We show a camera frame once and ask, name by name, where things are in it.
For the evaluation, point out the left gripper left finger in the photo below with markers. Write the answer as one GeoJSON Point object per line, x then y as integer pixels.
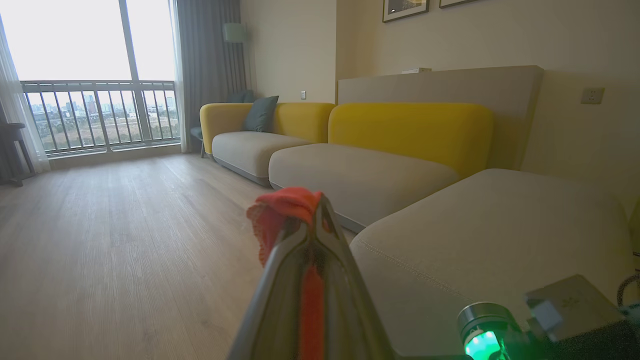
{"type": "Point", "coordinates": [280, 300]}

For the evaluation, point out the blue-grey armchair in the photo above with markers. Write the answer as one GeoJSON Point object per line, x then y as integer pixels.
{"type": "Point", "coordinates": [196, 134]}

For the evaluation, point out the grey balcony railing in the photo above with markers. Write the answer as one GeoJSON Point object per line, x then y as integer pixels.
{"type": "Point", "coordinates": [100, 86]}

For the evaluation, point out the grey curtain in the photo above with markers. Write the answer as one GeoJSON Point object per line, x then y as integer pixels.
{"type": "Point", "coordinates": [207, 65]}

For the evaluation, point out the white sheer curtain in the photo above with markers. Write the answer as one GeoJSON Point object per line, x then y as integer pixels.
{"type": "Point", "coordinates": [17, 115]}

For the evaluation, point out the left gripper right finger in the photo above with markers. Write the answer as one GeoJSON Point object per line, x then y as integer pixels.
{"type": "Point", "coordinates": [350, 310]}

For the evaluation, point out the grey backless sofa seat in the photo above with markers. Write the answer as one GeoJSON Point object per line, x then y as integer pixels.
{"type": "Point", "coordinates": [480, 235]}

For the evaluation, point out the red knit clothing piece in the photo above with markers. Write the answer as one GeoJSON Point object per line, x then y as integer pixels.
{"type": "Point", "coordinates": [285, 202]}

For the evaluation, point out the dark framed wall picture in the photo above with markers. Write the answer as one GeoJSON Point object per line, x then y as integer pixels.
{"type": "Point", "coordinates": [457, 2]}
{"type": "Point", "coordinates": [405, 7]}

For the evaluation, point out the white flat box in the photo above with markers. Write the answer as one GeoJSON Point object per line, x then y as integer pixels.
{"type": "Point", "coordinates": [416, 70]}

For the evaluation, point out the yellow-backed grey sofa section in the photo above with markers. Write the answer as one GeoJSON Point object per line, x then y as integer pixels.
{"type": "Point", "coordinates": [250, 150]}
{"type": "Point", "coordinates": [370, 175]}

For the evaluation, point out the floor lamp with pale shade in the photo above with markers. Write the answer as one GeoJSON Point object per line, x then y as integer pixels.
{"type": "Point", "coordinates": [234, 32]}

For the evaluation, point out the dark wooden side table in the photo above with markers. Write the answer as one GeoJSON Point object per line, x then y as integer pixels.
{"type": "Point", "coordinates": [12, 132]}

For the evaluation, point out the beige wall socket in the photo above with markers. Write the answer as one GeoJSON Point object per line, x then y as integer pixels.
{"type": "Point", "coordinates": [592, 95]}

